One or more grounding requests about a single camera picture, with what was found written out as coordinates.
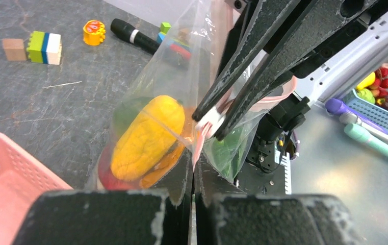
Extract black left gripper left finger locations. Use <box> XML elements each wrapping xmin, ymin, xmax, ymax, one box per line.
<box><xmin>13</xmin><ymin>150</ymin><xmax>193</xmax><ymax>244</ymax></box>

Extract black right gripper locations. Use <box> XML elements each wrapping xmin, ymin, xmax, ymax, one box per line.
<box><xmin>192</xmin><ymin>0</ymin><xmax>388</xmax><ymax>140</ymax></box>

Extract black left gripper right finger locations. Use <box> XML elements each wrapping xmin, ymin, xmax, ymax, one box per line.
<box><xmin>194</xmin><ymin>159</ymin><xmax>361</xmax><ymax>244</ymax></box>

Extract orange toy ginger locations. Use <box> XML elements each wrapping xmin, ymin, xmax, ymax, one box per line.
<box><xmin>139</xmin><ymin>107</ymin><xmax>195</xmax><ymax>188</ymax></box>

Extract red toy chili pepper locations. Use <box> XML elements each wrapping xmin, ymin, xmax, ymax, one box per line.
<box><xmin>97</xmin><ymin>143</ymin><xmax>137</xmax><ymax>190</ymax></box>

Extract clear dotted zip top bag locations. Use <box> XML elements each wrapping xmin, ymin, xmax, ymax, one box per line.
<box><xmin>86</xmin><ymin>1</ymin><xmax>297</xmax><ymax>189</ymax></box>

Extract yellow toy squash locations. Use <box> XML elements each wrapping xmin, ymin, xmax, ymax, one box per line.
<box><xmin>110</xmin><ymin>95</ymin><xmax>185</xmax><ymax>181</ymax></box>

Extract purple toy microphone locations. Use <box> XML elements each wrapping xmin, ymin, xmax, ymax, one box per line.
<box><xmin>325</xmin><ymin>98</ymin><xmax>388</xmax><ymax>134</ymax></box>

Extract white grey toy microphone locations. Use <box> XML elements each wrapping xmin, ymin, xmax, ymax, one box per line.
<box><xmin>339</xmin><ymin>112</ymin><xmax>388</xmax><ymax>144</ymax></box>

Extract blue basket of toy fruit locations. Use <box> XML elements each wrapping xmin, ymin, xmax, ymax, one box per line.
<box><xmin>342</xmin><ymin>67</ymin><xmax>388</xmax><ymax>133</ymax></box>

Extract red blue toy brick house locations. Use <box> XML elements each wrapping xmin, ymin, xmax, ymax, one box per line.
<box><xmin>156</xmin><ymin>32</ymin><xmax>191</xmax><ymax>60</ymax></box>

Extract teal toy microphone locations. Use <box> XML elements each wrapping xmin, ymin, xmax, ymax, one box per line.
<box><xmin>344</xmin><ymin>124</ymin><xmax>388</xmax><ymax>157</ymax></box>

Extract small green cube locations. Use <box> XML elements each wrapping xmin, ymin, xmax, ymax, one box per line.
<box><xmin>160</xmin><ymin>22</ymin><xmax>171</xmax><ymax>34</ymax></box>

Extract pink perforated plastic basket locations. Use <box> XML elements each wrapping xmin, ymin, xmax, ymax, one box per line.
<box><xmin>0</xmin><ymin>133</ymin><xmax>71</xmax><ymax>244</ymax></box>

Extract black toy microphone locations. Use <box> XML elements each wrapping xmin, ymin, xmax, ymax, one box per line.
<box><xmin>110</xmin><ymin>18</ymin><xmax>160</xmax><ymax>55</ymax></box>

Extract yellow butterfly toy brick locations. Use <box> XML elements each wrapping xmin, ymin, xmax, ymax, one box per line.
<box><xmin>83</xmin><ymin>20</ymin><xmax>106</xmax><ymax>46</ymax></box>

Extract green white stacked toy bricks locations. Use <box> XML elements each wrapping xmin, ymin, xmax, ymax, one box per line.
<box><xmin>2</xmin><ymin>31</ymin><xmax>63</xmax><ymax>65</ymax></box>

